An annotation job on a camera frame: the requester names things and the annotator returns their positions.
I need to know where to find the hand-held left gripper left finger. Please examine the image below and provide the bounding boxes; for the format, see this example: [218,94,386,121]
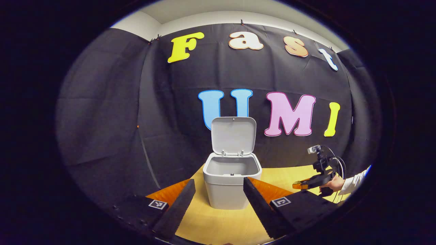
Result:
[112,179,197,241]

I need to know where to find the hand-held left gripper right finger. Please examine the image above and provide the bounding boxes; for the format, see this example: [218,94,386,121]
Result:
[243,177,341,240]

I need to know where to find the white desktop garbage bin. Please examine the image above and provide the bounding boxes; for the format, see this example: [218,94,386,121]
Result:
[203,117,263,210]

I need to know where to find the wooden desktop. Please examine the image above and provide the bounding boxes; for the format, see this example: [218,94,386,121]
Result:
[175,165,351,245]

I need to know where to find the black backdrop cloth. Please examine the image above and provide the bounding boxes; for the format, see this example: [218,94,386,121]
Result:
[56,23,382,211]

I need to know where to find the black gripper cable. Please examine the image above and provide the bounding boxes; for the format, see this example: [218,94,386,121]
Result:
[324,146,347,179]

